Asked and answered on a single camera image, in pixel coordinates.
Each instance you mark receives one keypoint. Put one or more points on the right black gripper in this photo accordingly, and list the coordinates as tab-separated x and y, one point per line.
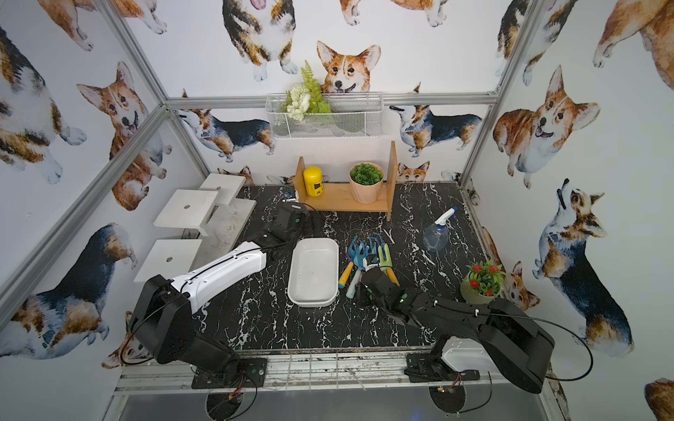
366	287

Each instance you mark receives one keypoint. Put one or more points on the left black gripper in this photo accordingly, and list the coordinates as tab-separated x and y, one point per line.
295	215

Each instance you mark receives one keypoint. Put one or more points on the green fork wooden handle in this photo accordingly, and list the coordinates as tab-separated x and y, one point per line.
385	263

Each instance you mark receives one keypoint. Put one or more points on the teal rake yellow handle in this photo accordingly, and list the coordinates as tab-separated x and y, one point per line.
352	263

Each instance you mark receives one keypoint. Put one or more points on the light blue fork grey handle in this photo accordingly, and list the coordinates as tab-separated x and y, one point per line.
360	269

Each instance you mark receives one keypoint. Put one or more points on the blue rake yellow handle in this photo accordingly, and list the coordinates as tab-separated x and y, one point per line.
374	242

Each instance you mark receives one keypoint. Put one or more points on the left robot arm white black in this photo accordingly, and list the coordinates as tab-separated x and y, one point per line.
162	318

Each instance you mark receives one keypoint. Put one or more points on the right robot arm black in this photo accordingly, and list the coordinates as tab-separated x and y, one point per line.
519	347

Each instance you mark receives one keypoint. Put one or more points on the white plastic storage box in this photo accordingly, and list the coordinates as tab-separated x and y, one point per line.
314	273

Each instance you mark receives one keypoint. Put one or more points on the yellow canister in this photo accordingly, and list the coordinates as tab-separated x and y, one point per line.
313	180

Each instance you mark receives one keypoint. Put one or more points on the wooden shelf rack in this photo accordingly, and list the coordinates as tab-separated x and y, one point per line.
340	197

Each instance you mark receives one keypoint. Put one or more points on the clear blue spray bottle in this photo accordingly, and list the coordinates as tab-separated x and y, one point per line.
436	236

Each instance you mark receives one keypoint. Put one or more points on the white stepped display stand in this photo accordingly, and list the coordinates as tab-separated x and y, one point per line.
212	214

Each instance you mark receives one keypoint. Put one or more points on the pink pot green plant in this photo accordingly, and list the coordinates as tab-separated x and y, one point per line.
366	180

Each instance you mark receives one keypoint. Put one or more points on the green pot red flowers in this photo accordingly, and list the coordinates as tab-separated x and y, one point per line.
483	283

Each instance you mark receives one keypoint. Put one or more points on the green fern white flowers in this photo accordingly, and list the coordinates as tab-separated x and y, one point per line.
306	98

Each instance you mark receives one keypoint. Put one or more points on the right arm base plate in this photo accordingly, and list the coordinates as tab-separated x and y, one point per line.
431	368

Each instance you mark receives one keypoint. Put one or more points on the white wire basket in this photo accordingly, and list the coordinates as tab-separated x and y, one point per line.
351	116

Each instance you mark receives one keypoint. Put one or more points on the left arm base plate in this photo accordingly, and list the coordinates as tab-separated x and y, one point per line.
243	373

